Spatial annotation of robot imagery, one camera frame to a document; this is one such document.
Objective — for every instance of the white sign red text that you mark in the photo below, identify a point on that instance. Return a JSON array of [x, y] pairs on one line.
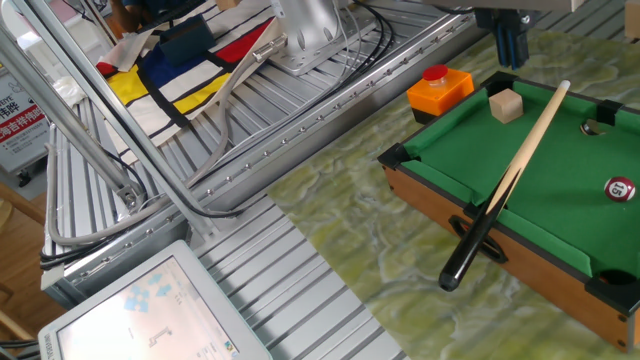
[[20, 125]]

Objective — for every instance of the grey aluminium rail beam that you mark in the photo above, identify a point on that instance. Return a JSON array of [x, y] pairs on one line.
[[270, 160]]

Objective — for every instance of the aluminium frame brace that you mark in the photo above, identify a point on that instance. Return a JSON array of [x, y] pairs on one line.
[[65, 120]]

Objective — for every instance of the silver robot mounting plate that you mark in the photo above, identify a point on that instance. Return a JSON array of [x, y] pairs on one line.
[[320, 60]]

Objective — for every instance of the colour block cloth bag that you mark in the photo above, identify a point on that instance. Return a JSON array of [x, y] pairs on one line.
[[170, 85]]

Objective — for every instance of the wooden pool cue black butt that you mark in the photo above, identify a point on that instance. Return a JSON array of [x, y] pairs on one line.
[[525, 150]]

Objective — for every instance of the orange box red push button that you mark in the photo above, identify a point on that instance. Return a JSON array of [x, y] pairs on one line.
[[440, 95]]

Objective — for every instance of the tan cardboard block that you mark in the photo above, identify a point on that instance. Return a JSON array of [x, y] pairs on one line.
[[228, 4]]

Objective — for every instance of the silver Schunk gripper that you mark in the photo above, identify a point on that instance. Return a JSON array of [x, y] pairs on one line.
[[500, 4]]

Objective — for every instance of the large wooden block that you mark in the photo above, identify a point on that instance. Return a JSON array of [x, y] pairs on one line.
[[633, 20]]

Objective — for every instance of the mini green felt pool table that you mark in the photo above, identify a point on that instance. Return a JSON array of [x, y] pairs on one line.
[[560, 165]]

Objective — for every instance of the dark teal box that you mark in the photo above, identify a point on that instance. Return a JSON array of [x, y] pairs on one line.
[[187, 42]]

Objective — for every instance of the white teach pendant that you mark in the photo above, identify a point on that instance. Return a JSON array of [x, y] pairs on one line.
[[150, 310]]

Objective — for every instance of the maroon striped pool ball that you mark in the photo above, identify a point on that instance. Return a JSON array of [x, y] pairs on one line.
[[619, 189]]

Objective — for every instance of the aluminium frame post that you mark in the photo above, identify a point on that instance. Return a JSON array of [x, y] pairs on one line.
[[75, 67]]

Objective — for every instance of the beige wooden cube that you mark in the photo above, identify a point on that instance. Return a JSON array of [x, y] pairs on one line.
[[506, 106]]

